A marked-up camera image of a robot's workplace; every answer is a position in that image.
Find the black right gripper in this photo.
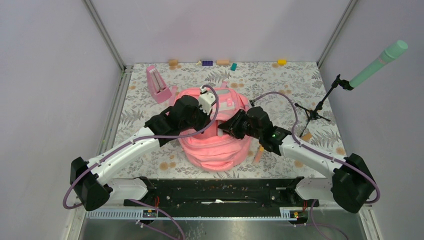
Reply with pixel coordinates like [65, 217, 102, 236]
[218, 108, 263, 140]

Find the pink student backpack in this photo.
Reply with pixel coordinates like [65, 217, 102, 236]
[178, 84, 252, 172]

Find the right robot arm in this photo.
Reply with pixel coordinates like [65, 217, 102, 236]
[218, 106, 377, 213]

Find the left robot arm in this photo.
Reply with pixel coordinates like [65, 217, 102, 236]
[62, 91, 219, 211]

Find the pink metronome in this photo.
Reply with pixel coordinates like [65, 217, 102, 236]
[146, 65, 172, 104]

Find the wooden block back left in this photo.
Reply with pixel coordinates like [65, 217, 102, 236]
[168, 59, 179, 67]

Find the purple toy brick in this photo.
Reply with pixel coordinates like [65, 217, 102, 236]
[201, 60, 214, 67]

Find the wooden block back centre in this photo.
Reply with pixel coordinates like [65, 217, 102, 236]
[216, 59, 231, 66]

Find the teal toy block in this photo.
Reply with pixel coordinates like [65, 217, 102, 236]
[230, 63, 238, 72]

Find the floral patterned table mat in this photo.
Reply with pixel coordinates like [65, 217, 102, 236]
[114, 62, 346, 179]

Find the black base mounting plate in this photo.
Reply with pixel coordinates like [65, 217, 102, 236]
[140, 177, 320, 218]

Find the black microphone tripod stand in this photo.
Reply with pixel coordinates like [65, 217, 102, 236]
[294, 74, 354, 137]

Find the yellow toy block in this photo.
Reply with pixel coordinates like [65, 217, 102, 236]
[277, 59, 287, 66]

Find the mint green microphone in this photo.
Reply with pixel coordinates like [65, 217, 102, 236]
[349, 40, 408, 88]

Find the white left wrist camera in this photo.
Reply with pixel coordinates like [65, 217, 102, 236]
[198, 87, 217, 115]

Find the aluminium frame rail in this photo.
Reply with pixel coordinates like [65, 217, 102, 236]
[82, 0, 134, 154]

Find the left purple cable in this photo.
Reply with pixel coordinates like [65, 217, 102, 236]
[62, 84, 220, 240]

